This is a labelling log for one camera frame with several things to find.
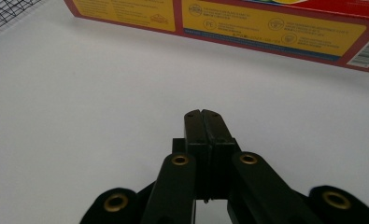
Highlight black wire mesh basket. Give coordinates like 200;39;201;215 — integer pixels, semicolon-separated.
0;0;44;37

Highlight red and yellow cardboard box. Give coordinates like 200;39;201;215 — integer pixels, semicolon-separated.
64;0;369;75

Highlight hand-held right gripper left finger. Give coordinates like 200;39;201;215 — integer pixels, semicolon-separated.
172;109;212;201

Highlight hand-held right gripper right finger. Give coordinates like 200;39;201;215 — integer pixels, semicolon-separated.
201;108;242;201

